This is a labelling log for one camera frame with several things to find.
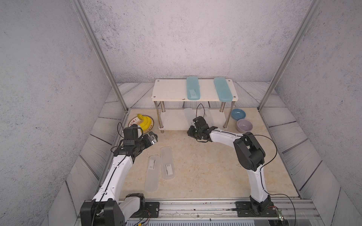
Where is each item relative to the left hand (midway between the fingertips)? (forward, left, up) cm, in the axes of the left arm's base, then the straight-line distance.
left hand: (153, 138), depth 83 cm
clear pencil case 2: (+27, -22, -11) cm, 37 cm away
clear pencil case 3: (-14, +1, -16) cm, 22 cm away
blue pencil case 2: (+21, -41, +18) cm, 50 cm away
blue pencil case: (+23, -23, +18) cm, 37 cm away
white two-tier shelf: (+31, -11, -10) cm, 35 cm away
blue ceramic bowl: (+31, -62, -14) cm, 70 cm away
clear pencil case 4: (-10, -7, -15) cm, 20 cm away
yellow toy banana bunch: (+21, +10, -11) cm, 26 cm away
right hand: (+11, -20, -10) cm, 25 cm away
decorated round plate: (+27, +19, -15) cm, 37 cm away
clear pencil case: (+25, -38, -11) cm, 46 cm away
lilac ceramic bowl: (+18, -63, -13) cm, 67 cm away
